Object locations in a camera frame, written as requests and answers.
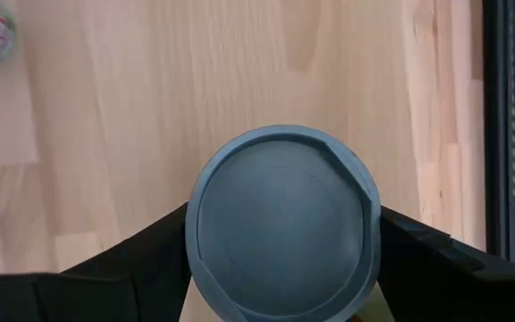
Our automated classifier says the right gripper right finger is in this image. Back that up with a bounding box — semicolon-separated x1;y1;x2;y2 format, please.
376;205;515;322

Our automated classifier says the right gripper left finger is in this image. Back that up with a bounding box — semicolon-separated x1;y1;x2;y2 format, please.
0;201;194;322

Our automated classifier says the tomato print short can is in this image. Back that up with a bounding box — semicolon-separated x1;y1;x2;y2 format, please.
184;123;383;322

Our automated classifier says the black aluminium rig frame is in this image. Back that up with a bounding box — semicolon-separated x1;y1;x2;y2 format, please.
482;0;515;269

